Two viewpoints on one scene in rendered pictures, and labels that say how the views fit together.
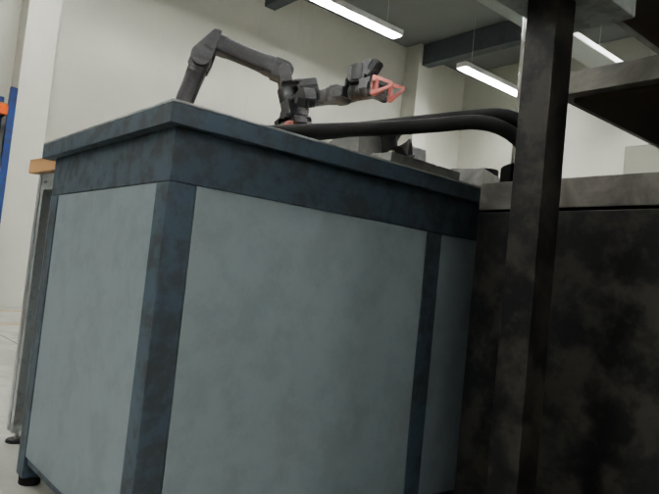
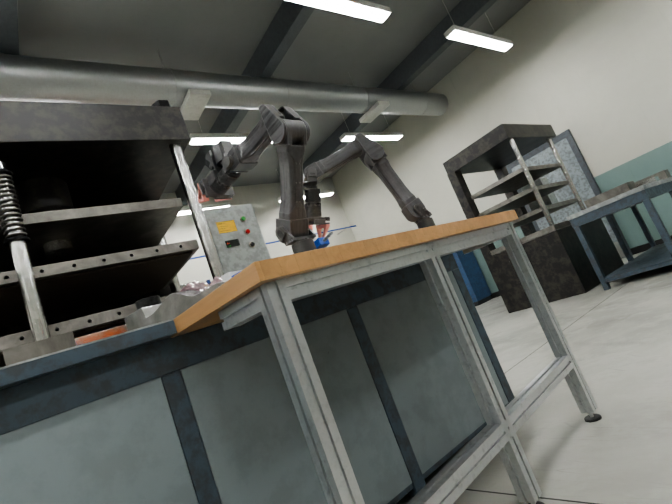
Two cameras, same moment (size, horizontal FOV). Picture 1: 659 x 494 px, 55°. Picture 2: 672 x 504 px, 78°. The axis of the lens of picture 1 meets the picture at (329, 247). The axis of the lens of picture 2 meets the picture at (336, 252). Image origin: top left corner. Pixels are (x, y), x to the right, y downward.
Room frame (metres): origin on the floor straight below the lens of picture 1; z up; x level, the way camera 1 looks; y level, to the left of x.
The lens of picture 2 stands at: (3.41, 0.19, 0.64)
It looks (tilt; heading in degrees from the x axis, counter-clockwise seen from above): 9 degrees up; 180
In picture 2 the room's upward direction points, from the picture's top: 21 degrees counter-clockwise
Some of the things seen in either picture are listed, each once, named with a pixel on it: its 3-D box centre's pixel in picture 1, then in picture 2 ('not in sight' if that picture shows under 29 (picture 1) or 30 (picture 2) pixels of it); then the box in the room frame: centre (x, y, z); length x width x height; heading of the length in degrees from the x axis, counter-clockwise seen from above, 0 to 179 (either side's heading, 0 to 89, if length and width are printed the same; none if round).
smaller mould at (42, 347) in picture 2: not in sight; (41, 359); (2.30, -0.67, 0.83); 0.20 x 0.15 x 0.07; 40
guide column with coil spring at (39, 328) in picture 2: not in sight; (35, 311); (1.84, -1.00, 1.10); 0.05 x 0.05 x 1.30
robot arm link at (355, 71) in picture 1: (352, 82); (228, 157); (2.18, -0.02, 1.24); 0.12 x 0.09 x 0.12; 45
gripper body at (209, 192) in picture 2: (371, 90); (221, 183); (2.11, -0.09, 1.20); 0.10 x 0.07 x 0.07; 135
